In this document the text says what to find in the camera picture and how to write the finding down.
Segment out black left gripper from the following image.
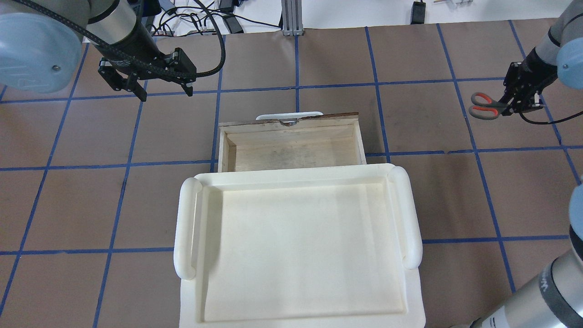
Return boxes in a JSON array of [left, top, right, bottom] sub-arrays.
[[97, 46, 197, 102]]

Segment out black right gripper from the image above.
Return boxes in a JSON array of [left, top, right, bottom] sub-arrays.
[[502, 62, 544, 114]]

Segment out grey orange scissors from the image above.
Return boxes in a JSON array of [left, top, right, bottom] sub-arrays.
[[468, 92, 514, 120]]

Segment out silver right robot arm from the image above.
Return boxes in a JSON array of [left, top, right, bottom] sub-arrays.
[[468, 0, 582, 328]]

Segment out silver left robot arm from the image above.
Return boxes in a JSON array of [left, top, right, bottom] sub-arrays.
[[0, 0, 197, 101]]

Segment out white foam tray box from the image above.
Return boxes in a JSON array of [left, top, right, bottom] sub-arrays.
[[174, 164, 425, 328]]

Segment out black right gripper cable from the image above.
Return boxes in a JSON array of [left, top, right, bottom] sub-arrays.
[[519, 98, 583, 125]]

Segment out aluminium frame post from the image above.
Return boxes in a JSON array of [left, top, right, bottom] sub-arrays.
[[281, 0, 304, 36]]

